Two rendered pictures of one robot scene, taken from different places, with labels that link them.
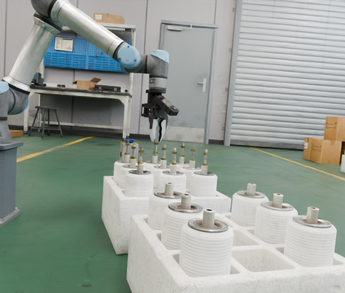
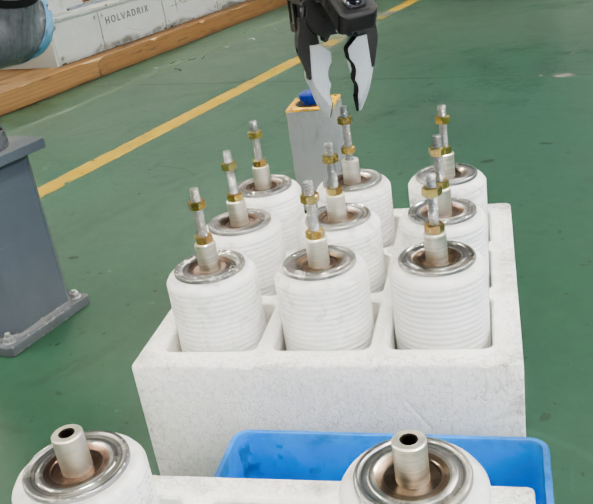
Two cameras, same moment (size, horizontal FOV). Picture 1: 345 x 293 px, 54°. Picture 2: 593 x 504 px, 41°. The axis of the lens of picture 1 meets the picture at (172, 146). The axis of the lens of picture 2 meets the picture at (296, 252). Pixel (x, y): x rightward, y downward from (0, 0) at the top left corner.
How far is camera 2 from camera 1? 0.71 m
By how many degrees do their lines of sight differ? 38
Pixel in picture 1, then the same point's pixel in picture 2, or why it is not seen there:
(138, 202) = (187, 374)
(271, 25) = not seen: outside the picture
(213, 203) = (447, 378)
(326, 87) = not seen: outside the picture
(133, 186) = (180, 318)
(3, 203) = (11, 301)
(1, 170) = not seen: outside the picture
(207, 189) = (433, 324)
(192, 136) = not seen: outside the picture
